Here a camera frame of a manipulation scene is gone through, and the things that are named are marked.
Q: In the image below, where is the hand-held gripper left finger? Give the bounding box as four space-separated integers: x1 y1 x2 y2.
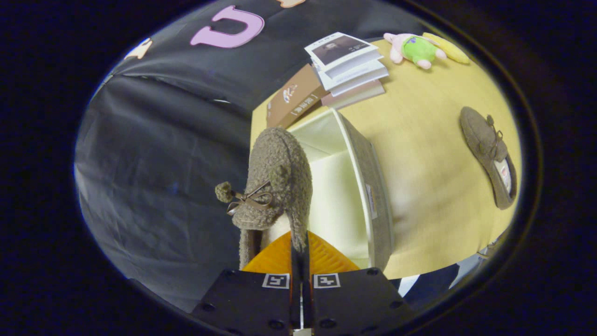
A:
191 231 301 336

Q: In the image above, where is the white portrait cover book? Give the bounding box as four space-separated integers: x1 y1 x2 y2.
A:
305 32 384 79

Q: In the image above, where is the grey fabric storage box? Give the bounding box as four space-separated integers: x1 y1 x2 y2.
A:
285 108 395 272

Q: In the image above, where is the black backdrop cloth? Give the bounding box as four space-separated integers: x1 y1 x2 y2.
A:
75 0 420 313

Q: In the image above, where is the brown fuzzy shoe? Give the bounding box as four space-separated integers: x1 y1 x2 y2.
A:
215 127 314 270
459 106 518 210

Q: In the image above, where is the white thick book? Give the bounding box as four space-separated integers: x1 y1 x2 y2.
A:
329 75 389 97
317 61 389 91

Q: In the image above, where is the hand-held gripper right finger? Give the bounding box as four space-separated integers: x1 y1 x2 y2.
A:
302 231 413 336

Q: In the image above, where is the pale pink book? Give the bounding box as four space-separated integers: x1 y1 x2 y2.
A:
321 80 386 110

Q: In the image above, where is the green and pink plush toy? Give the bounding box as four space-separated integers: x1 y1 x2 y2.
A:
383 33 447 70

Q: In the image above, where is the brown book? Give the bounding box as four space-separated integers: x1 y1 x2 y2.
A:
266 64 329 130

